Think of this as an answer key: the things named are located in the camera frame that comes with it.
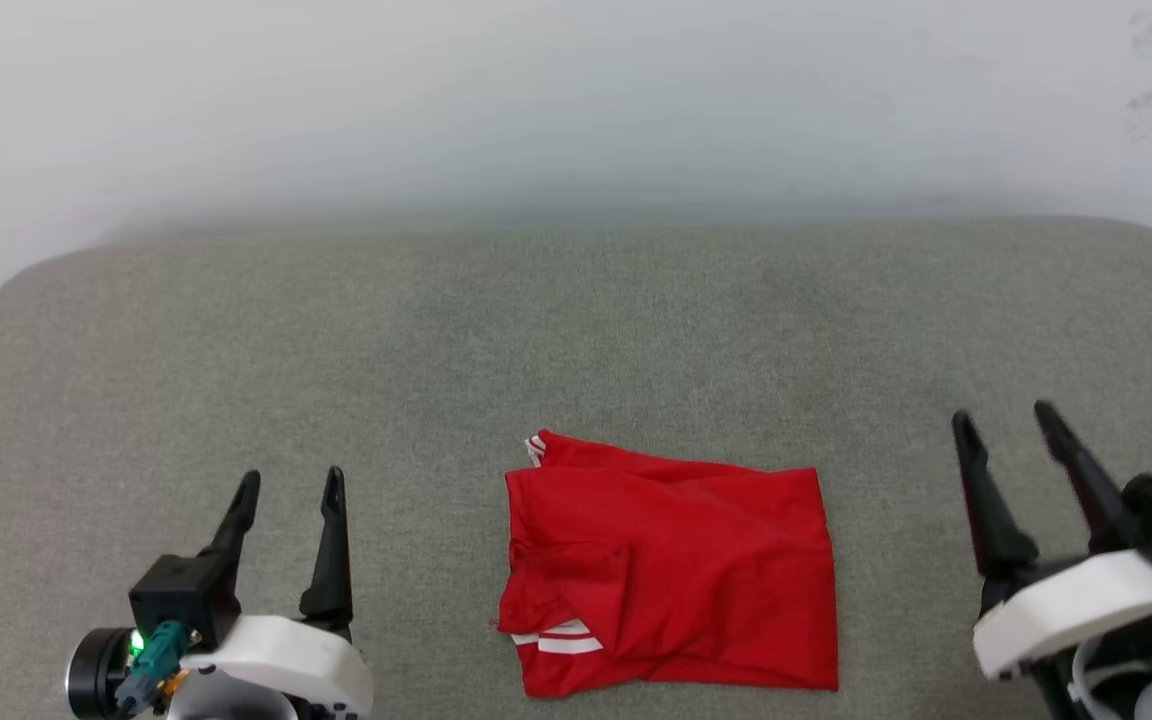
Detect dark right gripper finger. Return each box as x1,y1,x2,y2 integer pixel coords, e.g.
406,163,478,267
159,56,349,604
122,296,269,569
950,409,1041,601
1032,400,1139,554

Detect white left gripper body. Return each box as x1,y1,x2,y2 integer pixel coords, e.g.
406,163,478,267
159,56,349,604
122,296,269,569
168,612,375,720

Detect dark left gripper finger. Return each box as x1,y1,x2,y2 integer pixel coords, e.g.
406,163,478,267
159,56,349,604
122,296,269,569
298,465,354,631
198,469,263,591

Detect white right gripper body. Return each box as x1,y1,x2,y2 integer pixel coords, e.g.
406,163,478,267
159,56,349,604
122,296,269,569
972,548,1152,683

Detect red and white jersey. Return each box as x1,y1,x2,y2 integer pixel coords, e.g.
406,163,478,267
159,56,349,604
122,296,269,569
494,430,841,699

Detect grey fabric sofa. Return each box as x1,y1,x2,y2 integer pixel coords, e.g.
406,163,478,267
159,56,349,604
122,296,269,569
0,217,1152,720

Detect teal cable connector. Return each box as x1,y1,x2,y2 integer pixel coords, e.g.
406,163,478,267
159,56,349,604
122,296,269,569
116,620,189,706

